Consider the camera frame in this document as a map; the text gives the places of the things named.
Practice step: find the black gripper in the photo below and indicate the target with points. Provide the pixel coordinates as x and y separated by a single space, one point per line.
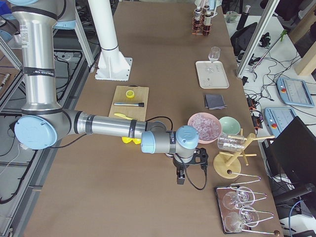
178 163

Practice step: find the copper wire bottle basket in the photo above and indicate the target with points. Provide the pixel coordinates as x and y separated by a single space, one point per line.
198 28

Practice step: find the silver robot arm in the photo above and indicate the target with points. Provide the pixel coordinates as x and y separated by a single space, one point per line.
44 121

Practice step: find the tea bottle white cap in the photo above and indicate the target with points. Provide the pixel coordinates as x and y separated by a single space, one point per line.
197 13

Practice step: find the wooden cup tree stand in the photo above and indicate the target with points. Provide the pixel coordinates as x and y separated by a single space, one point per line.
226 163

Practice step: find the pink bowl of ice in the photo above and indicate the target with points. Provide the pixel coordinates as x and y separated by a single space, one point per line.
208 127

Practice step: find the whole yellow lemon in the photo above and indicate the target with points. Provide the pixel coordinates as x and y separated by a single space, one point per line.
126 139
136 141

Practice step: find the clear glass jar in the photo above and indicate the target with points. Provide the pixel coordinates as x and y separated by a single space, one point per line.
229 142

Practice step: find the green ceramic bowl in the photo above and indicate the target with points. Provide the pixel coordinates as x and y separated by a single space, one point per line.
230 125

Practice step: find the upside down wine glass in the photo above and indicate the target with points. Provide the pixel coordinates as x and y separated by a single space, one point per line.
238 198

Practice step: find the grey folded cloth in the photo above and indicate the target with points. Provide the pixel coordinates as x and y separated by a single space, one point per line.
214 101

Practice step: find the steel muddler black tip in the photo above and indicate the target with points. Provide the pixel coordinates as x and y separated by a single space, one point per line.
140 104

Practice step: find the yellow plastic knife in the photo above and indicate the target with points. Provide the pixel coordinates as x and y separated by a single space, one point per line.
123 116

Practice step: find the bamboo cutting board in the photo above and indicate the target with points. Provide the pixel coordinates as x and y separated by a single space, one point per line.
135 112

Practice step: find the yellow lemon half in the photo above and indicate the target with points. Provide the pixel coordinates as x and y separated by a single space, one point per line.
130 94

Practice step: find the cream rabbit tray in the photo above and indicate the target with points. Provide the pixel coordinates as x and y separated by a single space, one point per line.
211 75

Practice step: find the black office chair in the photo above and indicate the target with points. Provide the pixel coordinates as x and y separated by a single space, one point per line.
294 151

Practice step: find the blue teach pendant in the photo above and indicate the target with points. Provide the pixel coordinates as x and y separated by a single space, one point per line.
294 92
278 118

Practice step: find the clear wine glass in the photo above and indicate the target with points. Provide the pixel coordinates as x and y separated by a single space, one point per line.
214 54

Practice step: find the wire glass rack tray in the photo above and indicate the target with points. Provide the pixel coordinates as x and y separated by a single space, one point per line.
263 215

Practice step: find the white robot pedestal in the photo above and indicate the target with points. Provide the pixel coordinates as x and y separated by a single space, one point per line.
112 64

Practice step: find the aluminium frame post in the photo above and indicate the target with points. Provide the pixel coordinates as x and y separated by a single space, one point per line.
263 22

